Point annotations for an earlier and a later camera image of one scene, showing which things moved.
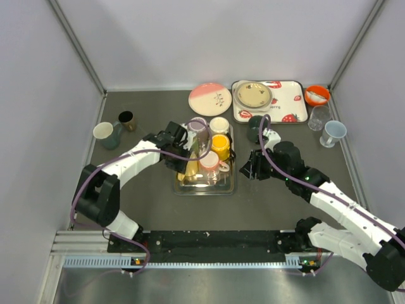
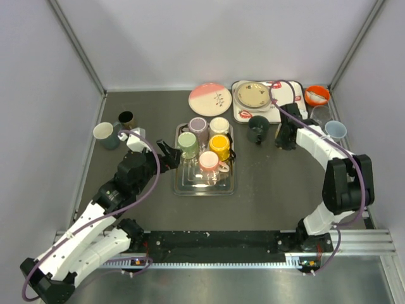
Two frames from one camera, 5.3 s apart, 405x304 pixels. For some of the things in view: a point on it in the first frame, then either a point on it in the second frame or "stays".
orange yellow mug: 220,144 stays
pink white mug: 211,162 stays
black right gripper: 254,165 → 280,142
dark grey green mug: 254,127 stays
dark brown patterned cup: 127,120 stays
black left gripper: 180,166 → 169,161
